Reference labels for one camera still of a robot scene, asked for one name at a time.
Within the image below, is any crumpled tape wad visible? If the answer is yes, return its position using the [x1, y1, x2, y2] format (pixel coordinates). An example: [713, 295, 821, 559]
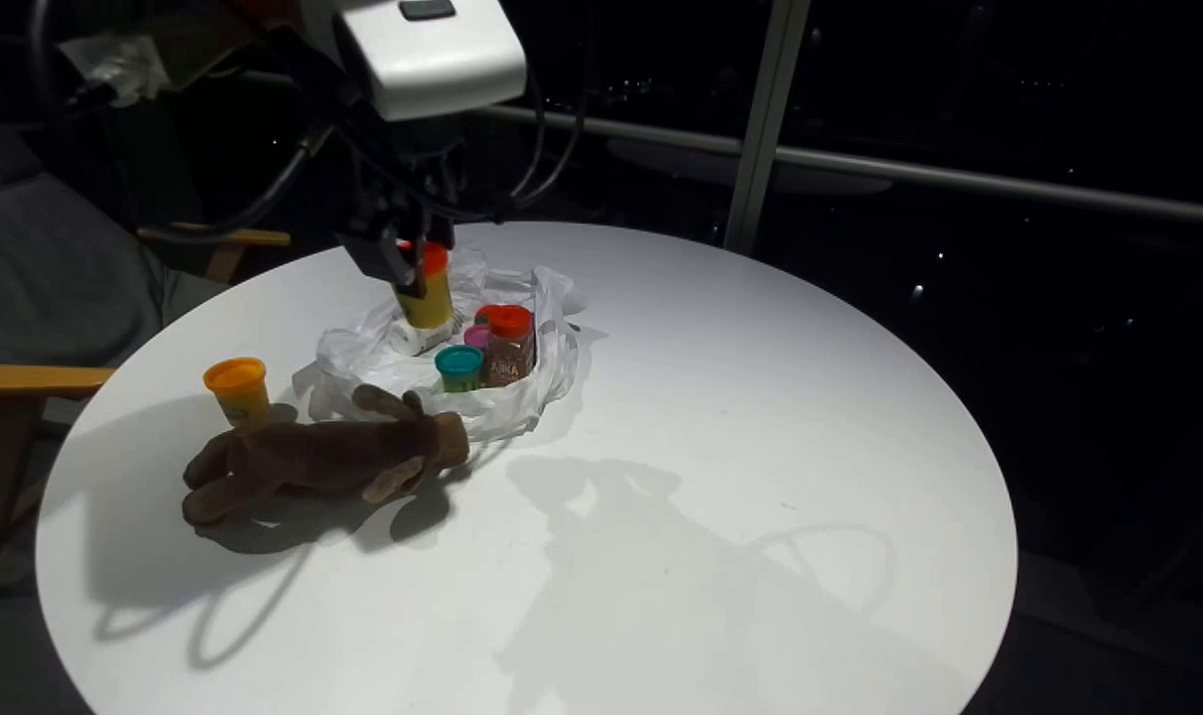
[55, 31, 179, 111]

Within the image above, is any wooden armchair with grey cushion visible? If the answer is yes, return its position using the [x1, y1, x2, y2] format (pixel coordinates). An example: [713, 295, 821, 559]
[0, 115, 298, 607]

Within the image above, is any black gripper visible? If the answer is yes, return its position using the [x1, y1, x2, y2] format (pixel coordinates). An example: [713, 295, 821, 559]
[322, 115, 481, 291]

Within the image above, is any red-orange lid play dough tub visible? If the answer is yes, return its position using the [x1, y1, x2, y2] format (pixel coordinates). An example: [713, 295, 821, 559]
[394, 240, 462, 332]

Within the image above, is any orange cup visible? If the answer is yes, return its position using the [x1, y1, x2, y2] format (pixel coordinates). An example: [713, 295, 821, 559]
[198, 352, 273, 434]

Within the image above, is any teal lid play dough tub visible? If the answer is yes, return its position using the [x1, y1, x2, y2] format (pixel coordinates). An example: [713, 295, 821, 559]
[435, 342, 492, 396]

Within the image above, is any brown plush moose toy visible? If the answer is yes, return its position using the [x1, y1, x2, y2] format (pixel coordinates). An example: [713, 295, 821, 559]
[179, 383, 476, 527]

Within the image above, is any white plastic bag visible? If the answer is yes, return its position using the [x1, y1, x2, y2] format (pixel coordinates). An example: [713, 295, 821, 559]
[309, 253, 593, 444]

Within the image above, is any metal window railing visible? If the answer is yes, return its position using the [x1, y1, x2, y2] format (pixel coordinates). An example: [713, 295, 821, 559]
[472, 98, 1203, 232]

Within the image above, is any light vertical window post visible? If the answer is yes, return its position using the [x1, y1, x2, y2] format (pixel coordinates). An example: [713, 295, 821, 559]
[718, 0, 818, 258]

